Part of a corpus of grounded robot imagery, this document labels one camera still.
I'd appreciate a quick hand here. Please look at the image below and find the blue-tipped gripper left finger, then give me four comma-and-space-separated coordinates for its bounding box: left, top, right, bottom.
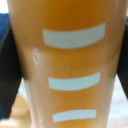
0, 23, 24, 120

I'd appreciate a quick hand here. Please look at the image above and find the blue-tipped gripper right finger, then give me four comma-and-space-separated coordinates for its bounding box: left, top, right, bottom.
115, 58, 128, 101

